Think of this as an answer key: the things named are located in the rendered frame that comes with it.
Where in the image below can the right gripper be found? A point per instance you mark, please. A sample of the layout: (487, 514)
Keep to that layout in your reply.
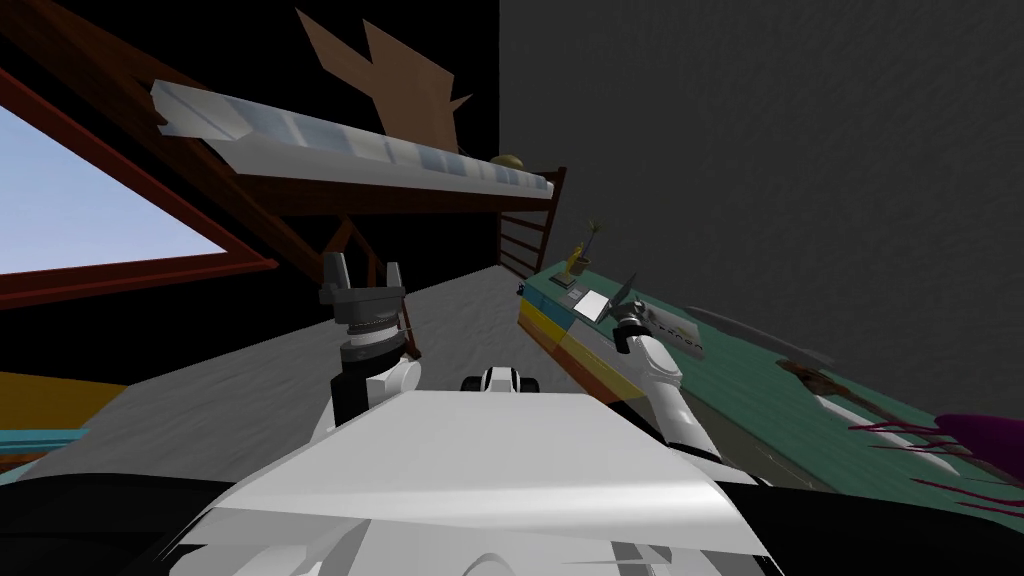
(622, 294)

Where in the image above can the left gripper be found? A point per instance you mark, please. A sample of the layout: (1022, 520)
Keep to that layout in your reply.
(364, 302)

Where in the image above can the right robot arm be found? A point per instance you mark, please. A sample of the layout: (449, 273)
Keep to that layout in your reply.
(668, 384)

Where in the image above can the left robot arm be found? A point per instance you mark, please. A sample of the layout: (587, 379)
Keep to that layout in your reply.
(364, 384)

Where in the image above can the potted plant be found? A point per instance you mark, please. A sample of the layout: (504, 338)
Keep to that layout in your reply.
(590, 252)

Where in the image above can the yellow statuette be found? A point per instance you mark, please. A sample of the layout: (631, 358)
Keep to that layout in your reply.
(570, 268)

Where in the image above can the grey flat box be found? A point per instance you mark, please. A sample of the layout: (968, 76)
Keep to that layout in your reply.
(678, 336)

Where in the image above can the green-topped desk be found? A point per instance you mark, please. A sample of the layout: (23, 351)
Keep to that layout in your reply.
(744, 384)

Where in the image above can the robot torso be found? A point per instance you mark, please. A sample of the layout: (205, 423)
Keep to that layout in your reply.
(496, 456)

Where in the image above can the red-framed window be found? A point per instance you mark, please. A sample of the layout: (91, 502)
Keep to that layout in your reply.
(72, 208)

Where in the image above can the orange and teal furniture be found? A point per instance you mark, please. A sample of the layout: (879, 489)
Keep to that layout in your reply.
(48, 408)

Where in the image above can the purple spiky object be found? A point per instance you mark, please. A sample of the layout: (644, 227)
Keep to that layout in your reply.
(980, 444)

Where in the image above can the brown jagged wall picture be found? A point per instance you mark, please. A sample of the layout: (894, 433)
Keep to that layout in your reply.
(400, 76)

